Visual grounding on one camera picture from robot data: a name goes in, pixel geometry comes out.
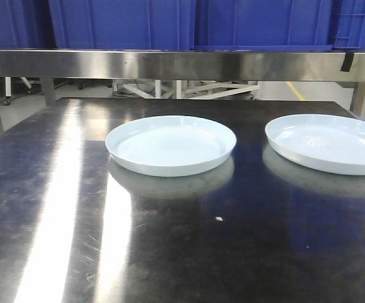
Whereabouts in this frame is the light blue plate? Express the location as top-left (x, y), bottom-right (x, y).
top-left (105, 116), bottom-right (237, 177)
top-left (265, 114), bottom-right (365, 175)

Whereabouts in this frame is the middle-right blue plastic bin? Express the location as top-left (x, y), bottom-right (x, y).
top-left (194, 0), bottom-right (332, 52)

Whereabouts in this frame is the middle-left blue plastic bin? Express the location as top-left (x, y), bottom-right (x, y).
top-left (49, 1), bottom-right (196, 51)

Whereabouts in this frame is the right steel table leg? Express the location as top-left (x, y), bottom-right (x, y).
top-left (350, 82), bottom-right (365, 117)

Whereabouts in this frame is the black tape strip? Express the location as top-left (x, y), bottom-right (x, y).
top-left (340, 52), bottom-right (354, 73)

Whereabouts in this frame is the right blue plastic bin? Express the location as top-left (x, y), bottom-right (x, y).
top-left (328, 1), bottom-right (365, 51)

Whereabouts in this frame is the left blue plastic bin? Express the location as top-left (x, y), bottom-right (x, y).
top-left (0, 0), bottom-right (56, 49)

